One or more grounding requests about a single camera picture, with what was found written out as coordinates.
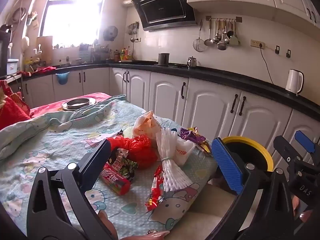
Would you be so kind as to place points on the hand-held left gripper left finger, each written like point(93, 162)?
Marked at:
point(96, 160)

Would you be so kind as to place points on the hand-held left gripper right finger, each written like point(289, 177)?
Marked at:
point(227, 165)

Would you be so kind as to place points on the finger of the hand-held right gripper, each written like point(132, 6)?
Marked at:
point(303, 140)
point(282, 145)

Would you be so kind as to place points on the yellow rimmed black bin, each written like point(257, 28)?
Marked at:
point(267, 158)

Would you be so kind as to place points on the red snack packet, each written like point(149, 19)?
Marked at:
point(115, 180)

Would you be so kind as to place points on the purple foil wrapper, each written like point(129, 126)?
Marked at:
point(192, 137)

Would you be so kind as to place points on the red plastic bag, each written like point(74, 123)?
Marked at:
point(140, 150)

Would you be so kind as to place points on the white bag with red print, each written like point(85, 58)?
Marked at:
point(183, 152)

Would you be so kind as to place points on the white foam net bundle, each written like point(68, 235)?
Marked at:
point(172, 170)

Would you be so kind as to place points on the orange white plastic bag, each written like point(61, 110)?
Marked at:
point(145, 125)

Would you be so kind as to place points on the small red snack wrapper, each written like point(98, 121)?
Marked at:
point(155, 192)

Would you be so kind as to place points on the person's right hand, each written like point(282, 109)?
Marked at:
point(306, 215)

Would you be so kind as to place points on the person's left hand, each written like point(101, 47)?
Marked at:
point(111, 226)

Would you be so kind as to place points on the cartoon printed pale blanket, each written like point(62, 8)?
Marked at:
point(62, 140)

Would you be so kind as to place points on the white electric kettle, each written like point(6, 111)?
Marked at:
point(293, 81)

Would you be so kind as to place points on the round metal pan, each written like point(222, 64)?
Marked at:
point(77, 103)

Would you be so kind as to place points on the pink red bed sheet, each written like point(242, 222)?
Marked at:
point(45, 110)

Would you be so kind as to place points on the blue hanging bin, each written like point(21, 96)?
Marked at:
point(62, 78)

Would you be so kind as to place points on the black countertop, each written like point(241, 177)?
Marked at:
point(225, 76)

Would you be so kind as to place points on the white lower cabinets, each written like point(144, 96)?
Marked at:
point(167, 92)

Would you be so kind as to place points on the red quilted cloth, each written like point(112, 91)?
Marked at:
point(12, 112)

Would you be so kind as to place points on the metal teapot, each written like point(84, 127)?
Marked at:
point(192, 62)

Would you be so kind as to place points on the row of condiment bottles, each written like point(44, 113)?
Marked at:
point(123, 54)

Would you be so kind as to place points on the pale green spatula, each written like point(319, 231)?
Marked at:
point(234, 40)

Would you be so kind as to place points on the metal ladle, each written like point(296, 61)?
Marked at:
point(217, 38)
point(208, 42)
point(221, 46)

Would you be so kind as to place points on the wooden cutting board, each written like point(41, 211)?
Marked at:
point(45, 50)

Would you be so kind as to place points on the dark cylindrical pot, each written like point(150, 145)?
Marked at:
point(163, 58)

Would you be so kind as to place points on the metal mesh strainer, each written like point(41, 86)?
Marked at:
point(198, 45)

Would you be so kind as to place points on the black spoon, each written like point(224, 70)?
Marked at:
point(230, 33)

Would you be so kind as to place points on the metal faucet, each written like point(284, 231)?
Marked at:
point(38, 50)

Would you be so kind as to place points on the pale plastic storage box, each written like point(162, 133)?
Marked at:
point(12, 67)

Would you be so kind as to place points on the small hanging tool rack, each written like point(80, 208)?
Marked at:
point(133, 28)

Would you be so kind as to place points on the black appliance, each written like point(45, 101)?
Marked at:
point(3, 55)

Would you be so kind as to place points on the kitchen window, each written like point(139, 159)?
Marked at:
point(72, 17)

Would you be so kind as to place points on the black range hood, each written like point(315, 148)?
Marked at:
point(165, 7)

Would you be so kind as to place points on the black wall hook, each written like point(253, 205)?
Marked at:
point(289, 54)
point(277, 50)

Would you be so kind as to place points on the beige wall socket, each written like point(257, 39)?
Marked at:
point(255, 43)

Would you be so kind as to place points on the small wall fan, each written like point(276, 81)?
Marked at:
point(110, 33)

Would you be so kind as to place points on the wall utensil rail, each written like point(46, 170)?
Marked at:
point(238, 19)

